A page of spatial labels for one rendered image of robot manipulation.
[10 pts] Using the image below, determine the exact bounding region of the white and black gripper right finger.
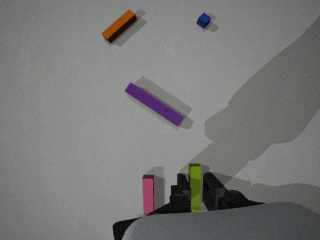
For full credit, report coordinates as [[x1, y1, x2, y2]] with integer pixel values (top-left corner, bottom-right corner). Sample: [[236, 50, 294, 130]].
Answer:
[[203, 172, 265, 211]]

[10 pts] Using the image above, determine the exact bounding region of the small blue cube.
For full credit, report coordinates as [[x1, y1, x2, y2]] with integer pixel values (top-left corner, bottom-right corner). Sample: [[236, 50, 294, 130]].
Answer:
[[197, 13, 211, 29]]

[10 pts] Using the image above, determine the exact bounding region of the orange rod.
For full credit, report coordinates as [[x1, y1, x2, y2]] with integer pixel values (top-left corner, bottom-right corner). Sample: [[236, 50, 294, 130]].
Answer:
[[102, 10, 137, 44]]

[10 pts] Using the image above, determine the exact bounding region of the pink rod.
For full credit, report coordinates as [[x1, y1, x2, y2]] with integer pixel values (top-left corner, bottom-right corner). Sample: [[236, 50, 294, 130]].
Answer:
[[142, 175, 154, 217]]

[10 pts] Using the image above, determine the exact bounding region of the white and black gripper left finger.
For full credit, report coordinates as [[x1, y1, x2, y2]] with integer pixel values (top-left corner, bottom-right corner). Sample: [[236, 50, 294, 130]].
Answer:
[[113, 173, 192, 240]]

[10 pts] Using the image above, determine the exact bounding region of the lime green rod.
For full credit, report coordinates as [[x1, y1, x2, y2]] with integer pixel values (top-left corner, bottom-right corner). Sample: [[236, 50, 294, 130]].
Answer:
[[188, 163, 201, 212]]

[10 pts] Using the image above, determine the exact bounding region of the purple rod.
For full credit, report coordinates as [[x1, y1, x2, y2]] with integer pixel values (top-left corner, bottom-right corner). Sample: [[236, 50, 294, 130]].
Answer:
[[125, 82, 184, 126]]

